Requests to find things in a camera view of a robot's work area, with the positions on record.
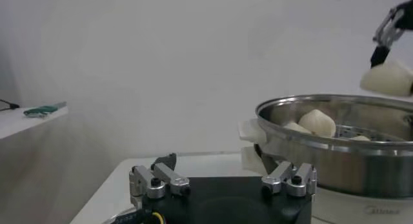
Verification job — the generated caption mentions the white electric cooker base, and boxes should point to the white electric cooker base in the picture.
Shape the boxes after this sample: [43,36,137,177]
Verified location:
[240,146,413,224]

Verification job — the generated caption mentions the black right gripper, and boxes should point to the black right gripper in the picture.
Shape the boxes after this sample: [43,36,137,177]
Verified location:
[370,0,413,68]

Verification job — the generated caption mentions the white steamed baozi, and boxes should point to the white steamed baozi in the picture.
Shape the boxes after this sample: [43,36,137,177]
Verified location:
[359,60,413,97]
[348,134,372,142]
[283,121,312,136]
[298,108,337,137]

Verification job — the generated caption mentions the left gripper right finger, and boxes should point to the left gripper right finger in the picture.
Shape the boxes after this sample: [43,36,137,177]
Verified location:
[260,152,320,199]

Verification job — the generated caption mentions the black cable with plug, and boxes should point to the black cable with plug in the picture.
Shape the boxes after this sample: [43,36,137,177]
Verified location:
[0,99,21,113]

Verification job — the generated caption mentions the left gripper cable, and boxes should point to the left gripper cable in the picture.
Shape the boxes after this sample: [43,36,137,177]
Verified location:
[111,209,165,224]

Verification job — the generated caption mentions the stainless steel steamer basket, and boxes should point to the stainless steel steamer basket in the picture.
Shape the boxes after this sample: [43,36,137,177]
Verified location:
[237,94,413,199]

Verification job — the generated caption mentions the white side table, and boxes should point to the white side table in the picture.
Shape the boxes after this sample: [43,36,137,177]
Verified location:
[0,105,69,141]

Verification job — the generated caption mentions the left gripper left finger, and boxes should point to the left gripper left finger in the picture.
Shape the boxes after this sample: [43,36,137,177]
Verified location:
[128,152,191,200]

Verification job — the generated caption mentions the green handled scraper tool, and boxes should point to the green handled scraper tool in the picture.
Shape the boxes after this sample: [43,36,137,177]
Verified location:
[23,101,68,118]

